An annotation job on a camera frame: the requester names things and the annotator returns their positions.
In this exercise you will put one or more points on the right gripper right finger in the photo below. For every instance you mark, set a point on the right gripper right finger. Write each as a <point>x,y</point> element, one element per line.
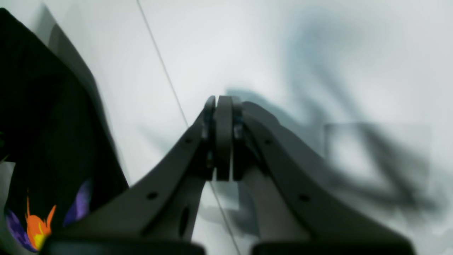
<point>292,209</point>

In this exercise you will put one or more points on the black T-shirt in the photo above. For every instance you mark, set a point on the black T-shirt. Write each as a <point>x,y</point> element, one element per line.
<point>52,128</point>

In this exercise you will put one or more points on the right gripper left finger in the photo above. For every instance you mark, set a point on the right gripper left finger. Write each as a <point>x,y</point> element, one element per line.
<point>163,204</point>

